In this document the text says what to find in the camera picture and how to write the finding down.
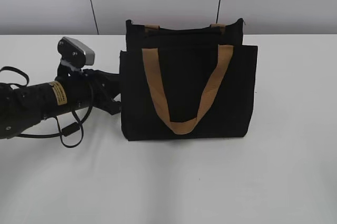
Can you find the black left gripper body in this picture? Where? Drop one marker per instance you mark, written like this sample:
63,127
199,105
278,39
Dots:
106,87

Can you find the black tote bag tan handles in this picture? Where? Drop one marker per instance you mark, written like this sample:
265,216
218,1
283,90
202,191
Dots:
186,84

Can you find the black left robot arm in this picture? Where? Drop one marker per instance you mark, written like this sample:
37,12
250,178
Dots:
75,92

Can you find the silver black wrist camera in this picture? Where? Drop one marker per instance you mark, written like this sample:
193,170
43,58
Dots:
75,53

